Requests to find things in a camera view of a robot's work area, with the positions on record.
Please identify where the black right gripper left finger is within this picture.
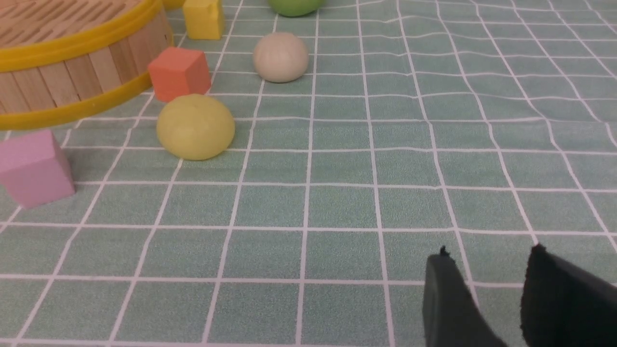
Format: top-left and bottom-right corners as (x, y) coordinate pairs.
(423, 246), (506, 347)

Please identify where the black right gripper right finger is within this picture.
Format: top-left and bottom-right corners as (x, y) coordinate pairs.
(521, 244), (617, 347)

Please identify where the white bun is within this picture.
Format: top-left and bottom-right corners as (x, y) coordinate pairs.
(253, 32), (309, 83)

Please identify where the yellow bun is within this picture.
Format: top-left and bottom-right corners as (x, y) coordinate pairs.
(156, 94), (236, 161)

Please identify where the woven bamboo steamer lid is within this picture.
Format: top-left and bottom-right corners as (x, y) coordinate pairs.
(162, 0), (185, 11)

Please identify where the bamboo steamer tray yellow rim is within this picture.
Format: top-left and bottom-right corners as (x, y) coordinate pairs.
(0, 0), (174, 131)

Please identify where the green checkered tablecloth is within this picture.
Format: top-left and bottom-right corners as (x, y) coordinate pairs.
(1, 0), (617, 347)

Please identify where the green apple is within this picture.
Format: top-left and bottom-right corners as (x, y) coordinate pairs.
(268, 0), (325, 17)

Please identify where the orange cube block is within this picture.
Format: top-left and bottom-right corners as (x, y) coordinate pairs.
(148, 47), (212, 102)

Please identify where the yellow cube block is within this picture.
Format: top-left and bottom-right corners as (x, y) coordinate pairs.
(182, 0), (225, 40)

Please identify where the pink cube block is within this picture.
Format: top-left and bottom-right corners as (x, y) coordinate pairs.
(0, 129), (76, 209)

